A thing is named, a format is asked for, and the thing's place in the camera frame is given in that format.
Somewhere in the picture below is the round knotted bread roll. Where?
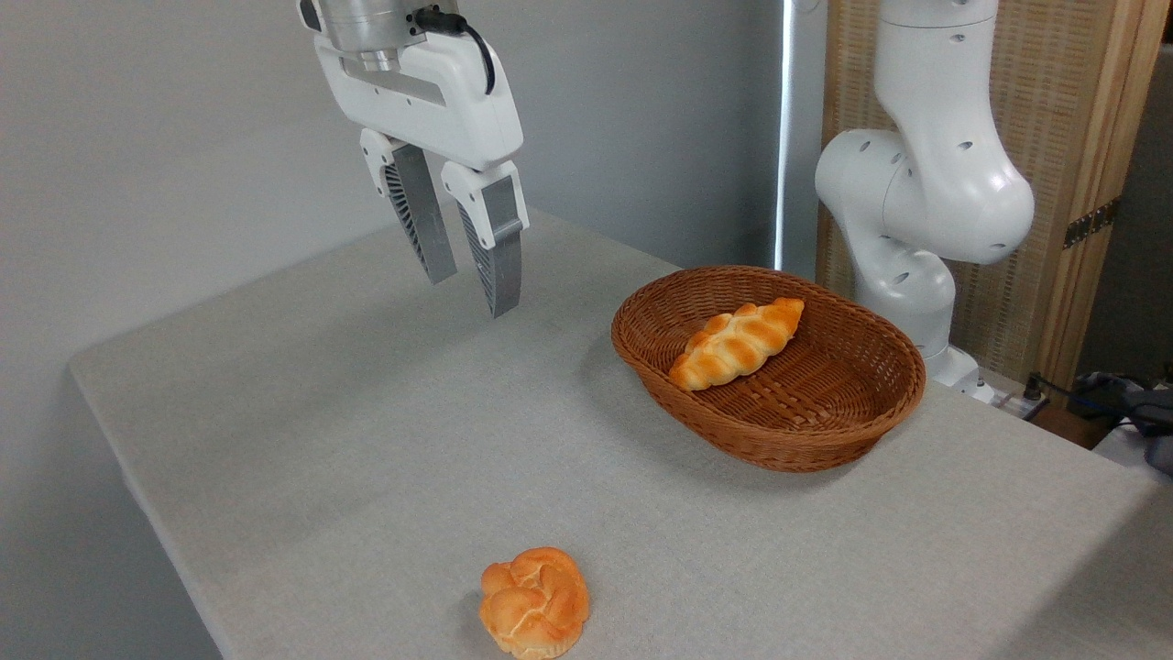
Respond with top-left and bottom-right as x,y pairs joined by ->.
478,547 -> 591,660

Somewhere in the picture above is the long braided bread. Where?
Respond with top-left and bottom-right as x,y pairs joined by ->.
668,297 -> 806,392

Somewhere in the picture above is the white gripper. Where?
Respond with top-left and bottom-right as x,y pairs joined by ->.
314,32 -> 531,319

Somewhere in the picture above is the grey tablecloth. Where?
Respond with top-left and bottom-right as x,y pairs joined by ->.
69,206 -> 1163,660

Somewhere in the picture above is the dark metal screen hinge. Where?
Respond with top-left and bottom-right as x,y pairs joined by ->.
1063,197 -> 1121,250

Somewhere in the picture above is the dark grey bag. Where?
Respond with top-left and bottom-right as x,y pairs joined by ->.
1077,369 -> 1173,476

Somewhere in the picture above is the black power cable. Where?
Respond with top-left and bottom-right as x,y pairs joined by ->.
1025,371 -> 1142,418

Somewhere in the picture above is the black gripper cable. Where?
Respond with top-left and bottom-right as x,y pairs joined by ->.
414,7 -> 497,96

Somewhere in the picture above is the brown woven wicker basket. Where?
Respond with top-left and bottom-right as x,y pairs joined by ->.
611,266 -> 927,474

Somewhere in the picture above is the wooden rattan folding screen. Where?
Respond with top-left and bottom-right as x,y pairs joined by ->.
818,0 -> 1173,391

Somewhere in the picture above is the white power strip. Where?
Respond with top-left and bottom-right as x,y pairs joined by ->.
976,383 -> 1047,421

